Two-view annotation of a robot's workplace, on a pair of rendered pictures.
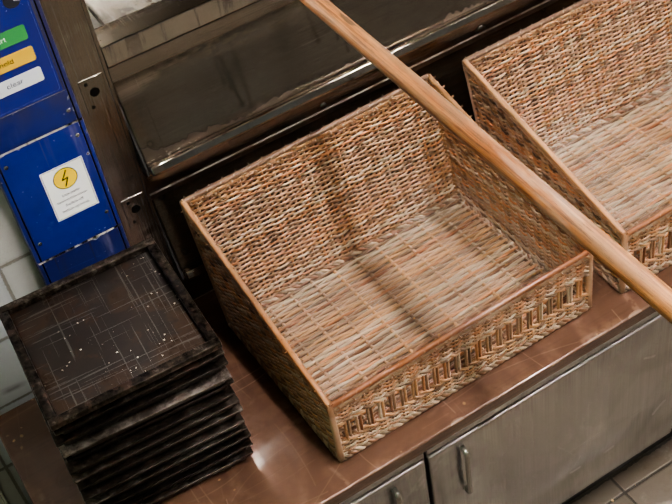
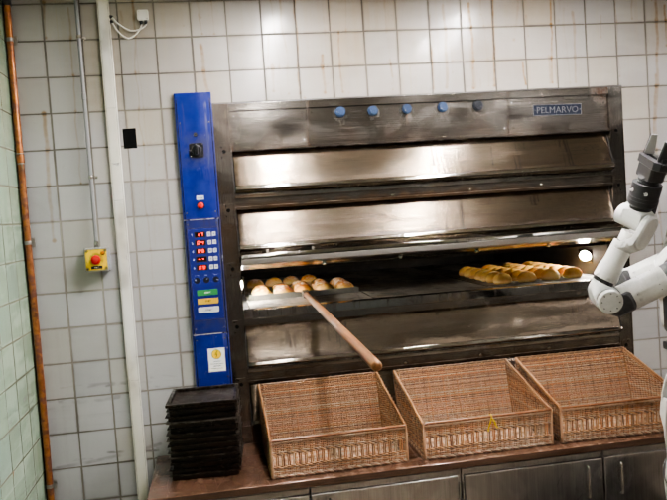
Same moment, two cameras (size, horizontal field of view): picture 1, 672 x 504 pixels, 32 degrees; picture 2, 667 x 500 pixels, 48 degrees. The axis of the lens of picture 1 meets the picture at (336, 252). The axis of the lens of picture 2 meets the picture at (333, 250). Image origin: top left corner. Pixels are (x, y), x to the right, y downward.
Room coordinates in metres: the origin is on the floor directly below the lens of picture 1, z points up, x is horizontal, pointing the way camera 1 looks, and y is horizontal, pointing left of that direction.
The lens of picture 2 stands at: (-1.50, -0.96, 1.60)
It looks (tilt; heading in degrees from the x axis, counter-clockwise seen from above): 3 degrees down; 15
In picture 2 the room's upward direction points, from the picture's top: 4 degrees counter-clockwise
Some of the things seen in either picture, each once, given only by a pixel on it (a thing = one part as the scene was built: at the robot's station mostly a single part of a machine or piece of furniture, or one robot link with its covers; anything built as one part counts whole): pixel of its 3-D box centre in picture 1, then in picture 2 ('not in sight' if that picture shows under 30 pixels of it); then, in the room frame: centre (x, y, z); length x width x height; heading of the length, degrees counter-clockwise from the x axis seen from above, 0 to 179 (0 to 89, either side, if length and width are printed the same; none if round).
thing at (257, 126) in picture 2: not in sight; (425, 118); (1.97, -0.51, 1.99); 1.80 x 0.08 x 0.21; 114
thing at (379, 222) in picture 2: not in sight; (432, 216); (1.95, -0.52, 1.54); 1.79 x 0.11 x 0.19; 114
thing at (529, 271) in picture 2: not in sight; (517, 271); (2.59, -0.87, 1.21); 0.61 x 0.48 x 0.06; 24
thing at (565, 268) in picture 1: (387, 254); (329, 420); (1.47, -0.09, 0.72); 0.56 x 0.49 x 0.28; 115
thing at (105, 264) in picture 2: not in sight; (97, 259); (1.30, 0.84, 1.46); 0.10 x 0.07 x 0.10; 114
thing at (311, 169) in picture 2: not in sight; (429, 160); (1.95, -0.52, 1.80); 1.79 x 0.11 x 0.19; 114
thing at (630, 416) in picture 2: not in sight; (595, 391); (1.95, -1.19, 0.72); 0.56 x 0.49 x 0.28; 113
